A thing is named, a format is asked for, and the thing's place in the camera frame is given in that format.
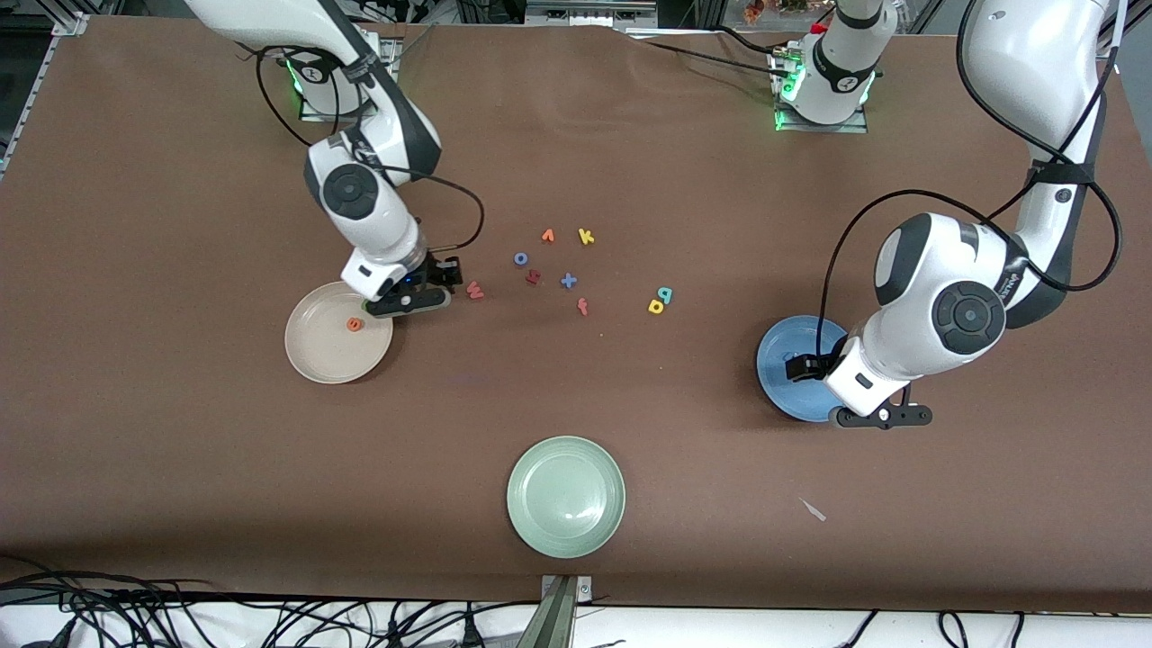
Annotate metal table edge bracket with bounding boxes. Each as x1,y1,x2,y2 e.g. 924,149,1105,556
540,574,593,648

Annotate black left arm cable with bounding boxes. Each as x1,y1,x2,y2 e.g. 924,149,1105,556
814,0,1126,361

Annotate black cable loops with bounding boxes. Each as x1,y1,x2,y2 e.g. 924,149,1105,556
837,610,1027,648

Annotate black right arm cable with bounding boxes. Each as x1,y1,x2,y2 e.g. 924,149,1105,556
256,49,487,253

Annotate black cable behind arm base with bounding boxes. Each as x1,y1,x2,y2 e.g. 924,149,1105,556
630,25,793,82

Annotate aluminium table frame rail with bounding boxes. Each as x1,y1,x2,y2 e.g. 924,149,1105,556
0,13,91,181

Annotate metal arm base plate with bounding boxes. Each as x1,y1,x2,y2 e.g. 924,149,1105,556
772,49,870,134
300,38,400,123

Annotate metal frame structure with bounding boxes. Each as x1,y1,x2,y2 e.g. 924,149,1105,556
454,0,662,28

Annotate pale green plate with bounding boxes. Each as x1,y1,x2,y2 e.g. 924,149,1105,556
506,436,626,559

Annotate black floor cable bundle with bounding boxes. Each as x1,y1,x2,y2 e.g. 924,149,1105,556
0,553,541,648

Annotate blue plate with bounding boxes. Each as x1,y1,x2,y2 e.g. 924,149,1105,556
756,315,851,423

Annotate beige brown plate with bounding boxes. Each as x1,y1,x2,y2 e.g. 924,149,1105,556
284,281,394,385

